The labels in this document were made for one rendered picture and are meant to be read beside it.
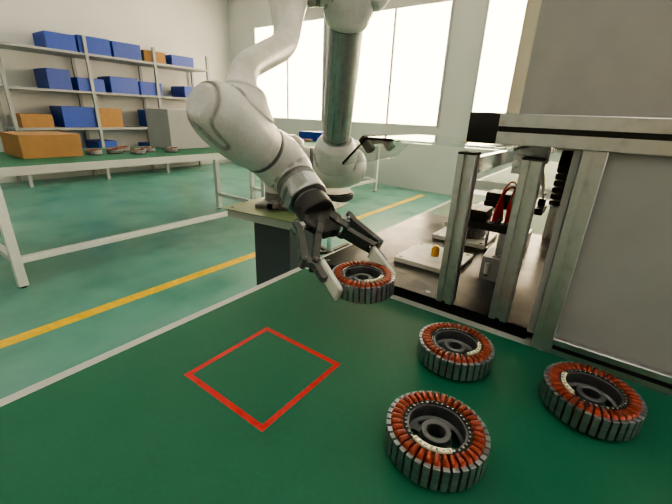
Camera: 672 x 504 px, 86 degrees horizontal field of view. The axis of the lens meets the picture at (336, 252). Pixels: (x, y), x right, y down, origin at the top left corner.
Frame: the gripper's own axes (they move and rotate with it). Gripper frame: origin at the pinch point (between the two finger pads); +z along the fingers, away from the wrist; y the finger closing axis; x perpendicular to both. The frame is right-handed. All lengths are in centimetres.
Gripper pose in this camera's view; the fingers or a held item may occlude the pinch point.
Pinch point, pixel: (361, 278)
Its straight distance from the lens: 64.1
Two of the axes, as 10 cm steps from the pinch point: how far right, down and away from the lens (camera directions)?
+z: 4.9, 7.3, -4.7
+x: 3.1, -6.5, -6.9
